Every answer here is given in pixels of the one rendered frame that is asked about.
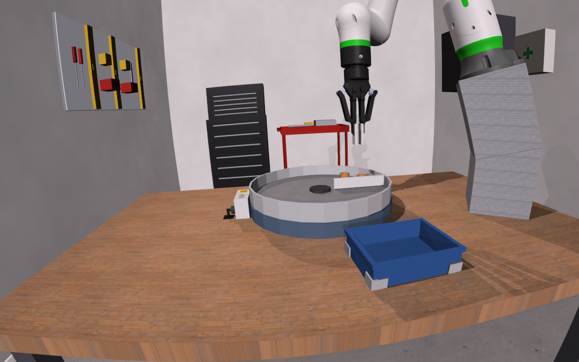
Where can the blue open-top crate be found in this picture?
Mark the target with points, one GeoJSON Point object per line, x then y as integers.
{"type": "Point", "coordinates": [394, 253]}

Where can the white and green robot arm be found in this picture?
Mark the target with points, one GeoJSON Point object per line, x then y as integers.
{"type": "Point", "coordinates": [473, 26]}

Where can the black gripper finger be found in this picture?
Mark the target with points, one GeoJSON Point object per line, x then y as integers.
{"type": "Point", "coordinates": [365, 116]}
{"type": "Point", "coordinates": [352, 116]}

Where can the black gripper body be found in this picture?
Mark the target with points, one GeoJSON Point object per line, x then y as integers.
{"type": "Point", "coordinates": [358, 77]}

